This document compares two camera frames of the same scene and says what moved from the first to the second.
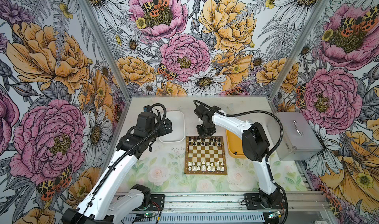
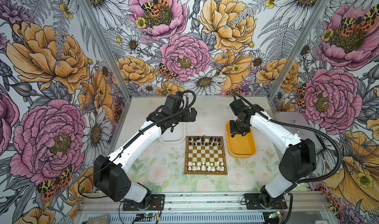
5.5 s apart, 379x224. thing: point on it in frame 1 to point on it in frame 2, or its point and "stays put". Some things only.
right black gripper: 202,134 to 234,130
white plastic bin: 177,119 stays put
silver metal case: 299,141 stays put
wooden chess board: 205,155 stays put
